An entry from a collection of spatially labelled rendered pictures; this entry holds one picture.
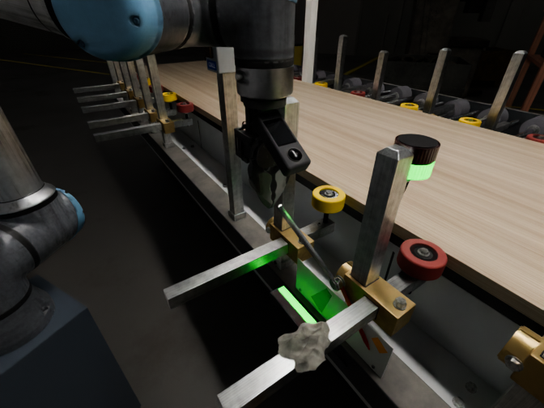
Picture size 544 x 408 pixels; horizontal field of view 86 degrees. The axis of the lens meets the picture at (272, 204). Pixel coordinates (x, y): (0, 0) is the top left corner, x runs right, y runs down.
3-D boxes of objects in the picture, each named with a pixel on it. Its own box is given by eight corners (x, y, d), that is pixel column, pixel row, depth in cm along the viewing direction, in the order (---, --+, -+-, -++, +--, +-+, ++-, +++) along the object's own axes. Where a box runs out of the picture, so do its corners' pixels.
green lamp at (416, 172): (414, 184, 40) (418, 170, 39) (380, 167, 45) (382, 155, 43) (439, 172, 43) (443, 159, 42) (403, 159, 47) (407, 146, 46)
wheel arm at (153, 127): (96, 144, 125) (93, 134, 123) (95, 142, 127) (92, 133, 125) (193, 125, 145) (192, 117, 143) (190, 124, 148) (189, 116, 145)
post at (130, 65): (143, 130, 184) (122, 44, 158) (142, 129, 187) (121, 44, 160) (149, 129, 186) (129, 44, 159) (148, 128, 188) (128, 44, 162)
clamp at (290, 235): (295, 265, 68) (295, 249, 65) (263, 235, 77) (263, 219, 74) (315, 255, 70) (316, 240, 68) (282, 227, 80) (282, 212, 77)
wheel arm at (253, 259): (172, 313, 57) (167, 299, 54) (166, 301, 59) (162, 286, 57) (333, 234, 77) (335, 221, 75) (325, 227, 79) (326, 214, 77)
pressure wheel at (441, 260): (414, 316, 54) (432, 273, 48) (379, 287, 60) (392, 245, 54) (437, 296, 58) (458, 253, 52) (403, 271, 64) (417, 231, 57)
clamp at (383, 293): (390, 337, 48) (397, 319, 45) (333, 285, 58) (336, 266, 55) (410, 320, 51) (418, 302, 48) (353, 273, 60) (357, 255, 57)
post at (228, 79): (234, 221, 95) (221, 73, 70) (227, 214, 98) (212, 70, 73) (246, 217, 97) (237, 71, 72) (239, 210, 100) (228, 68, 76)
